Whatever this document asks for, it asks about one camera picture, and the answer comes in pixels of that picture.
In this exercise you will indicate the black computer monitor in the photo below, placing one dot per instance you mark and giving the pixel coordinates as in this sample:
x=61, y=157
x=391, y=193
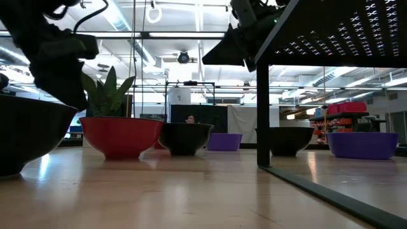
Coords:
x=152, y=116

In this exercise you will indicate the person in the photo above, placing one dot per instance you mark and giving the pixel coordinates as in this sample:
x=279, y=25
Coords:
x=190, y=119

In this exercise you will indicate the small red storage bin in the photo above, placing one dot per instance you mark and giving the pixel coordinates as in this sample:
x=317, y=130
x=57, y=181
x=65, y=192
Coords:
x=333, y=109

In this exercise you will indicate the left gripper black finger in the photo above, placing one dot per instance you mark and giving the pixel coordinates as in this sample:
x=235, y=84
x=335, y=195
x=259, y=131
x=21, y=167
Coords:
x=60, y=82

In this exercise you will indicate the blue crate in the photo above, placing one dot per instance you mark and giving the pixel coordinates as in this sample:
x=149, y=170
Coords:
x=76, y=128

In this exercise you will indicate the shelf unit with orange bins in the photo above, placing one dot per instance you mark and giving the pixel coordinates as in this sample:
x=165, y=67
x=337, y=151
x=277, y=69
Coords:
x=345, y=122

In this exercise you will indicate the black perforated metal rack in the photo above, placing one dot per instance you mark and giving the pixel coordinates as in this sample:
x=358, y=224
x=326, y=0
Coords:
x=263, y=111

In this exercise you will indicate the blue-purple plain bowl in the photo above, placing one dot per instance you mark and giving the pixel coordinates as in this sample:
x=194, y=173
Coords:
x=362, y=146
x=225, y=142

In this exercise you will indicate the snake plant in white pot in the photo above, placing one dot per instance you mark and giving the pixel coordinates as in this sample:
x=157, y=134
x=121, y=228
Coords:
x=108, y=98

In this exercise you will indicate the black partition panel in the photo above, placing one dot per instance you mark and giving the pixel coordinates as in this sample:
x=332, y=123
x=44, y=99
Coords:
x=206, y=114

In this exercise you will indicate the large red storage bin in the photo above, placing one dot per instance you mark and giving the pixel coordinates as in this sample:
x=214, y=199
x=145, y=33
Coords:
x=353, y=107

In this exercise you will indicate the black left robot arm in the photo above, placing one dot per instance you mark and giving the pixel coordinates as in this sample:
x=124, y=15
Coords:
x=28, y=16

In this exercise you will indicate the black round hanging camera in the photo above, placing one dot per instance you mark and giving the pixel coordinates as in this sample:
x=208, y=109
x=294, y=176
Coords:
x=183, y=57

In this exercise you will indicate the black aluminium table frame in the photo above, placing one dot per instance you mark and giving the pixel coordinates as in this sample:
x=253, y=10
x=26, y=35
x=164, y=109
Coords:
x=248, y=146

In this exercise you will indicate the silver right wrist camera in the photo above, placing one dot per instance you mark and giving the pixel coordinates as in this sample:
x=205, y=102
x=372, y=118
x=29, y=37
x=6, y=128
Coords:
x=245, y=12

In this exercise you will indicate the dark rounded background object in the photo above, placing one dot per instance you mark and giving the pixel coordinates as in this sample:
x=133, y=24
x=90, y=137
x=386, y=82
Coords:
x=3, y=82

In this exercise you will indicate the black metal gantry frame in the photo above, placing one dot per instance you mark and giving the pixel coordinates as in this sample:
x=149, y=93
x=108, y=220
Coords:
x=190, y=83

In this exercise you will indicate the black bowl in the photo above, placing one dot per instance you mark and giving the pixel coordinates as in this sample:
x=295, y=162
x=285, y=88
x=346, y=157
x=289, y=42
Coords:
x=291, y=141
x=28, y=133
x=186, y=138

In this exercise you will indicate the white hanging sheet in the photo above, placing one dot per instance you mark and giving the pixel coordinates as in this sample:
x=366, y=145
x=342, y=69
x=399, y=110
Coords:
x=243, y=121

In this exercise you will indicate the red bowl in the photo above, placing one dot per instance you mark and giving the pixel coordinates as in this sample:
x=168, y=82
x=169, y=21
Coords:
x=121, y=136
x=158, y=146

